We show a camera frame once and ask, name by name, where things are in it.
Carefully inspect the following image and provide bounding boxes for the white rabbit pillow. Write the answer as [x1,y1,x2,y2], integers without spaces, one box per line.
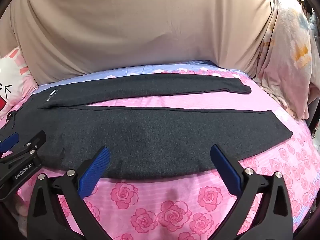
[0,46,40,123]

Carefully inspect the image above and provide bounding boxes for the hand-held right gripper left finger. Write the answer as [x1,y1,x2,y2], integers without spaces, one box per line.
[27,146,118,240]

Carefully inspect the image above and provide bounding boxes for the beige cloth cover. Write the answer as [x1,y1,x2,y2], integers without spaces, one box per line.
[0,0,278,85]

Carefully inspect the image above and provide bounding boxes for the dark grey pants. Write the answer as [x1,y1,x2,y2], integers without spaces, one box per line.
[5,74,293,180]

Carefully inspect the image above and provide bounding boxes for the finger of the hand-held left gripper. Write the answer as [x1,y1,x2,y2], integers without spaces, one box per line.
[0,132,20,153]
[0,131,47,167]

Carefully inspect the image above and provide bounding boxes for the peach printed blanket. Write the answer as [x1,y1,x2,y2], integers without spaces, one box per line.
[250,0,320,120]

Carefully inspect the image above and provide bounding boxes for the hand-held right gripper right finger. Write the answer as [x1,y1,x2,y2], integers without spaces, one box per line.
[210,144,293,240]

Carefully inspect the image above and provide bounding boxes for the pink rose bedsheet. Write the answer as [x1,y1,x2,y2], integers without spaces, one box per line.
[0,60,320,240]

